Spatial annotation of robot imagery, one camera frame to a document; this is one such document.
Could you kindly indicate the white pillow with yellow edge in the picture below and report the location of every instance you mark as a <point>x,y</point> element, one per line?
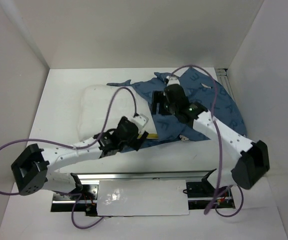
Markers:
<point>94,104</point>

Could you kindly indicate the white cover sheet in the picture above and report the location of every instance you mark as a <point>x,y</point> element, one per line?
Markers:
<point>129,198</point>

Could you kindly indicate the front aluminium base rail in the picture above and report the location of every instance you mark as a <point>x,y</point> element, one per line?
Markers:
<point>198,190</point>

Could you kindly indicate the aluminium frame rail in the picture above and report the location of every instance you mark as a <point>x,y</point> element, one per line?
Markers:
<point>222,78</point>

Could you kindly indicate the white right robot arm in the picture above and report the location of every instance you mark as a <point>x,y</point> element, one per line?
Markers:
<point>251,158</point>

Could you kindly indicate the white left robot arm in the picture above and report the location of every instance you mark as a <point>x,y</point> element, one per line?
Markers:
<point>36,168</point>

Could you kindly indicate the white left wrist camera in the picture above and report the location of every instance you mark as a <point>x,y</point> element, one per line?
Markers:
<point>140,121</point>

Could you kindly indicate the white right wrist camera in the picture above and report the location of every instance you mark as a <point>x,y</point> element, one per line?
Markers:
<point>172,80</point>

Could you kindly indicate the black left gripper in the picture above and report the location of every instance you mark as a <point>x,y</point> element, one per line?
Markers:
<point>135,142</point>

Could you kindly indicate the blue cartoon print pillowcase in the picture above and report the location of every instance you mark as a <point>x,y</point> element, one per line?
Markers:
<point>198,88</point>

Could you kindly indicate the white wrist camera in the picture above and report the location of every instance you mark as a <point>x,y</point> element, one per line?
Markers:
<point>140,121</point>
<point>172,80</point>

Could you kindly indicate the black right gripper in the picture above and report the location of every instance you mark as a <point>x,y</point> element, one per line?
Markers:
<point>158,97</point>

